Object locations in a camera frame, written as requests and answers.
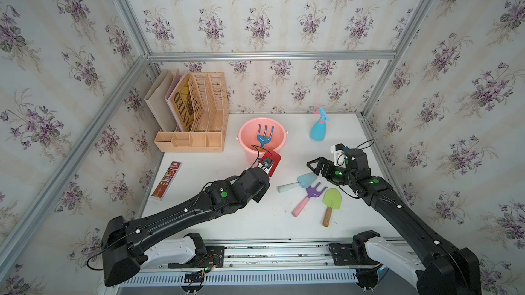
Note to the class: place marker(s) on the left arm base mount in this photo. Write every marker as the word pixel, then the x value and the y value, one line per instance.
pixel 206 256

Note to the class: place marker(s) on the beige folder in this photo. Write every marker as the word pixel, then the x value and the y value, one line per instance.
pixel 155 100

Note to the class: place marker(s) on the pink plastic bucket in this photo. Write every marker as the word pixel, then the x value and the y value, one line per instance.
pixel 248 132

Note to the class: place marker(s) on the red shovel wooden handle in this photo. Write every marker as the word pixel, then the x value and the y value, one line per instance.
pixel 276 158

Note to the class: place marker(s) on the aluminium front rail frame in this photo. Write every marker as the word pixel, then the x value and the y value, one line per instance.
pixel 274 263

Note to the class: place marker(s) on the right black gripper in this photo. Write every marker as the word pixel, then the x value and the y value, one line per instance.
pixel 322 161

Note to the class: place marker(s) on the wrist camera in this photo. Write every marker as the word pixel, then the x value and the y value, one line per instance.
pixel 338 152
pixel 266 164

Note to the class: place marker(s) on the purple rake pink handle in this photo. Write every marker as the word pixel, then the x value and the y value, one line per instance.
pixel 312 192

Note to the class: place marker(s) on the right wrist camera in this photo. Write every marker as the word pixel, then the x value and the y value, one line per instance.
pixel 338 152

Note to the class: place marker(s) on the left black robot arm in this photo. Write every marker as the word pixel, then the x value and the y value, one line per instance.
pixel 130 246

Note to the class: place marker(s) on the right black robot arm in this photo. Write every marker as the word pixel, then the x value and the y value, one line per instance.
pixel 437 267

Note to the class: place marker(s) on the green shovel wooden handle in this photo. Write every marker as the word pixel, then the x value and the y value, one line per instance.
pixel 332 199

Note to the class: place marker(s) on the pink yellow magazine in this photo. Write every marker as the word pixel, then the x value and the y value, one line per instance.
pixel 179 101

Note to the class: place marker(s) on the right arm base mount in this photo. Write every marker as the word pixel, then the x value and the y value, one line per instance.
pixel 354 253

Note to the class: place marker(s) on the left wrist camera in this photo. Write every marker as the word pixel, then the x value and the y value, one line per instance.
pixel 266 164

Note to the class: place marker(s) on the red brown flat box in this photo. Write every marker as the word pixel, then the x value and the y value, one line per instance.
pixel 162 187

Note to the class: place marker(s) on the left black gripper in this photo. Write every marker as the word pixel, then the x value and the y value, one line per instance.
pixel 262 192

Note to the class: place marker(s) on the light blue trowel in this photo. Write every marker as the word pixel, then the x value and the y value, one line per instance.
pixel 303 181

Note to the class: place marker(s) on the blue pink spray bottle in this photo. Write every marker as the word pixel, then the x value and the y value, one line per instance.
pixel 319 130

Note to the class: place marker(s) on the beige plastic file organizer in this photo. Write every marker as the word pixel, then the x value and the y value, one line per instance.
pixel 211 112

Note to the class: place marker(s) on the blue fork yellow handle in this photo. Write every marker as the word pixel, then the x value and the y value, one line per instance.
pixel 264 135

